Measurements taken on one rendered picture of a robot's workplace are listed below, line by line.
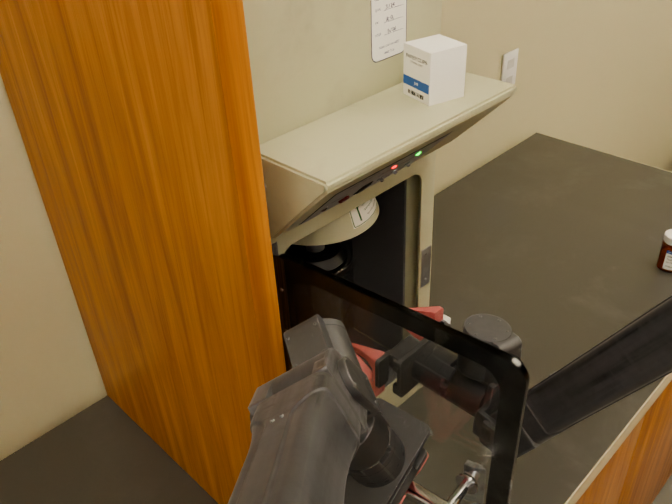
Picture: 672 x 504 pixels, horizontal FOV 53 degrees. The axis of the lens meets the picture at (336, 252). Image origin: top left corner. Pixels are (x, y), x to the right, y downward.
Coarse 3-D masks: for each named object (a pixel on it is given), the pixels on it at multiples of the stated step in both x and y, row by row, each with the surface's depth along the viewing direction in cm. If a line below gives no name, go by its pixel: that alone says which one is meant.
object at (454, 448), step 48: (288, 288) 75; (336, 288) 69; (384, 336) 68; (432, 336) 63; (384, 384) 72; (432, 384) 66; (480, 384) 62; (528, 384) 59; (480, 432) 65; (432, 480) 74; (480, 480) 69
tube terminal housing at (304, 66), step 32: (256, 0) 62; (288, 0) 65; (320, 0) 68; (352, 0) 71; (416, 0) 78; (256, 32) 63; (288, 32) 66; (320, 32) 69; (352, 32) 72; (416, 32) 80; (256, 64) 65; (288, 64) 68; (320, 64) 71; (352, 64) 74; (384, 64) 78; (256, 96) 66; (288, 96) 69; (320, 96) 73; (352, 96) 76; (288, 128) 71; (416, 192) 98; (320, 224) 81; (416, 224) 101; (416, 256) 105; (416, 288) 108
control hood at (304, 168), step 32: (384, 96) 78; (480, 96) 77; (320, 128) 71; (352, 128) 71; (384, 128) 70; (416, 128) 70; (448, 128) 72; (288, 160) 65; (320, 160) 65; (352, 160) 65; (384, 160) 66; (416, 160) 85; (288, 192) 66; (320, 192) 62; (288, 224) 69
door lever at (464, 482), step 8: (456, 480) 71; (464, 480) 70; (472, 480) 69; (408, 488) 69; (416, 488) 69; (424, 488) 69; (456, 488) 69; (464, 488) 69; (472, 488) 70; (408, 496) 69; (416, 496) 69; (424, 496) 68; (432, 496) 68; (456, 496) 68; (464, 496) 69
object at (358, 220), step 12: (372, 204) 92; (348, 216) 88; (360, 216) 89; (372, 216) 91; (324, 228) 87; (336, 228) 88; (348, 228) 88; (360, 228) 89; (300, 240) 88; (312, 240) 87; (324, 240) 88; (336, 240) 88
